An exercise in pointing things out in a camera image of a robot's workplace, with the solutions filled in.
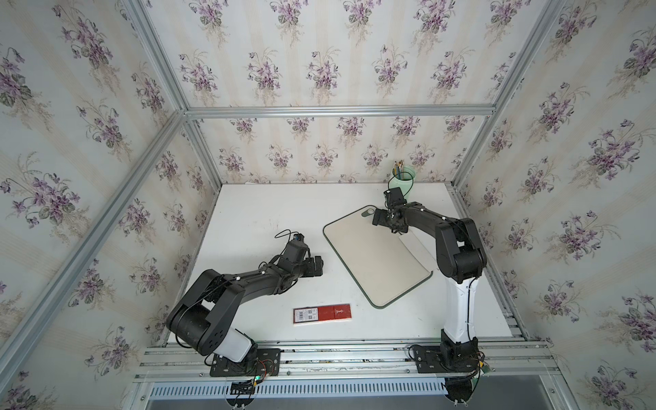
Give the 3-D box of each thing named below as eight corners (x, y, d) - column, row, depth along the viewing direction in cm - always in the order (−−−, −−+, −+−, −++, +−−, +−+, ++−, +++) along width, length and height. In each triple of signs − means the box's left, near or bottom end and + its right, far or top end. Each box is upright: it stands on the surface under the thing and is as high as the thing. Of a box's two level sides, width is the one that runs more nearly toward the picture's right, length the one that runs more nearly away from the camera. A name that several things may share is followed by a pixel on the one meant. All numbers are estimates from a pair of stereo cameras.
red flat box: (294, 323, 82) (293, 321, 81) (294, 310, 85) (293, 307, 83) (352, 318, 84) (352, 316, 82) (350, 305, 86) (350, 302, 85)
